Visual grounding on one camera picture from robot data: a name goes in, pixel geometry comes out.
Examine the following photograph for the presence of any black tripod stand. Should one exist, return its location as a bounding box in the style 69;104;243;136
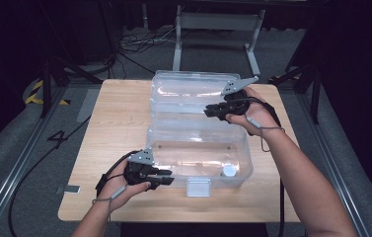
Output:
38;0;104;119

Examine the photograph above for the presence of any bundle of floor cables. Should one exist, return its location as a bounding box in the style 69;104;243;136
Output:
117;25;179;56

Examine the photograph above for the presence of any black metal stand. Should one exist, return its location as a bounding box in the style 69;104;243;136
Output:
268;48;327;125

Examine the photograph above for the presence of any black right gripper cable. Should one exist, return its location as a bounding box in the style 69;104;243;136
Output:
236;97;287;237

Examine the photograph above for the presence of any grey tape piece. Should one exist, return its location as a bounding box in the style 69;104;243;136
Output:
54;185;82;195

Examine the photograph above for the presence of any person's left hand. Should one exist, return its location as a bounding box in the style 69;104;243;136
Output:
95;160;152;212

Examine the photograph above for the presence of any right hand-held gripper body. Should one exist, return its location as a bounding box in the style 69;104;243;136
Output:
220;75;260;121

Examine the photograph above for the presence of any grey metal stand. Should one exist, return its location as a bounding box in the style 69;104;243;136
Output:
172;4;266;77

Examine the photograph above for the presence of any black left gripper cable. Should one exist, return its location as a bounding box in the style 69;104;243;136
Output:
94;149;142;196

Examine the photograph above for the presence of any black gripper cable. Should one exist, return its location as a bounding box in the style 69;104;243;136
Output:
94;149;142;196
236;97;287;237

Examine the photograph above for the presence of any grey right wrist lanyard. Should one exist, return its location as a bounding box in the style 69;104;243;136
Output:
245;116;286;153

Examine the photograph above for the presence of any person's right hand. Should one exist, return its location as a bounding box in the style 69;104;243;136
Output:
225;86;282;137

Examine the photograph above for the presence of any grey wrist lanyard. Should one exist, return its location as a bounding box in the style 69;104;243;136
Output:
91;185;128;222
245;116;286;153

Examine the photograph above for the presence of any white round cap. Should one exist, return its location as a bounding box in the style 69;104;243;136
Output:
221;163;238;179

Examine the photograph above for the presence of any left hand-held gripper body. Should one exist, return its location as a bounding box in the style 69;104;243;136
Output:
123;147;160;192

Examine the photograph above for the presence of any metal floor rail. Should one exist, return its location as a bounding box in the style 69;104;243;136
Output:
0;86;68;237
295;93;369;237

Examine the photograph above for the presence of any grey left wrist lanyard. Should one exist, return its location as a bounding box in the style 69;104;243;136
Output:
91;185;128;222

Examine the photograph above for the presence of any black floor cable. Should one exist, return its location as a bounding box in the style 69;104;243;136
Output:
7;115;92;237

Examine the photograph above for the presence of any yellow black floor tape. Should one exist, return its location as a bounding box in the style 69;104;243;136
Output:
24;79;71;107

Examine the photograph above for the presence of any clear plastic storage box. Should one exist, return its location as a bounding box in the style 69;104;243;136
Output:
145;69;255;198

